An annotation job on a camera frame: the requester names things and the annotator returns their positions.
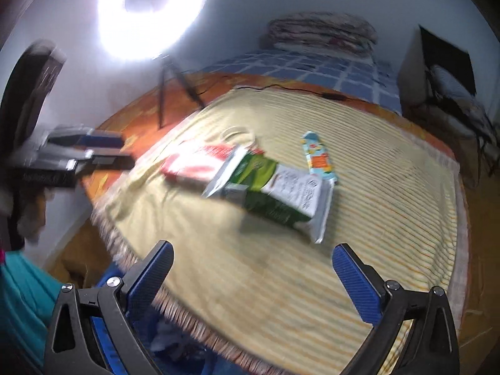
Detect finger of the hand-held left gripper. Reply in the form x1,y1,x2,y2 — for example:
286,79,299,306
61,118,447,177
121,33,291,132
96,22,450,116
39,147,134,173
49,126,123,150

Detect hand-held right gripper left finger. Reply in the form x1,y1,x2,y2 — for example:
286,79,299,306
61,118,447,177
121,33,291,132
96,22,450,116
42,240,174,375

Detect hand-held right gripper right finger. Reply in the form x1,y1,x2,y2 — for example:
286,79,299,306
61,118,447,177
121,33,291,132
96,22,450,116
332,243,461,375

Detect blue plastic basket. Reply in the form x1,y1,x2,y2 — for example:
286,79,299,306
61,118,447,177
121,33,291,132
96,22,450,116
92,262,235,375

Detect white plastic bag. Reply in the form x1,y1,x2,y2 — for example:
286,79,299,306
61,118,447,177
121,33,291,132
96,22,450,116
150,322,188,354

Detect green snack packet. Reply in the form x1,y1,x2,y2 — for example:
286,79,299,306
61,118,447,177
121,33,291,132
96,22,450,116
201,146,334,245

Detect person's left forearm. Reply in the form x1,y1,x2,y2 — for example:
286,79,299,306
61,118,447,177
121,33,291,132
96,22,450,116
0,187,49,243

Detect orange floral bedsheet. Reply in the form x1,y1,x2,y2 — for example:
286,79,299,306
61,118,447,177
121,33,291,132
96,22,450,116
82,72,469,204

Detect red cardboard box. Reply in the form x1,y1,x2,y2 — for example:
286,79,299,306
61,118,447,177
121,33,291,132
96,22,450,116
160,142,235,182

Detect black tripod stand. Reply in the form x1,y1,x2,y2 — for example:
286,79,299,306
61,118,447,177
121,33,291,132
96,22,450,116
156,57,206,129

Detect white tape roll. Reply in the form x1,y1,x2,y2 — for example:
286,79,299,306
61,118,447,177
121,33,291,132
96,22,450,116
219,126,256,147

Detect light blue orange packet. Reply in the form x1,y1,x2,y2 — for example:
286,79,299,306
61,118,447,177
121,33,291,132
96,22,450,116
300,131,338,184

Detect person's teal garment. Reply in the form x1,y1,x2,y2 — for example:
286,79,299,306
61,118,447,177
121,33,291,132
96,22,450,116
0,250,59,364

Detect blue checkered bedsheet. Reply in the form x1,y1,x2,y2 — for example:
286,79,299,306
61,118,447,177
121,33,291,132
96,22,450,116
199,49,403,114

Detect striped cloth on chair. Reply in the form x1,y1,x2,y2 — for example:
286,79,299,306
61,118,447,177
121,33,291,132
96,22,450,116
426,64,493,133

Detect folded floral quilts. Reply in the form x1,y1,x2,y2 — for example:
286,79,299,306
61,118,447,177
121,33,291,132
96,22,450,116
267,12,379,53

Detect black folding chair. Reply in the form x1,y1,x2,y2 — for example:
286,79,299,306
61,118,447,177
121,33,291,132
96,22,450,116
400,24,500,180

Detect white ring light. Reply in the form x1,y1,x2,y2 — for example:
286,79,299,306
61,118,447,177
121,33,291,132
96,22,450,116
97,0,209,61

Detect black power cable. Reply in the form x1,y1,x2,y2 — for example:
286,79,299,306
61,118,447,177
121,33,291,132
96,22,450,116
195,82,352,102

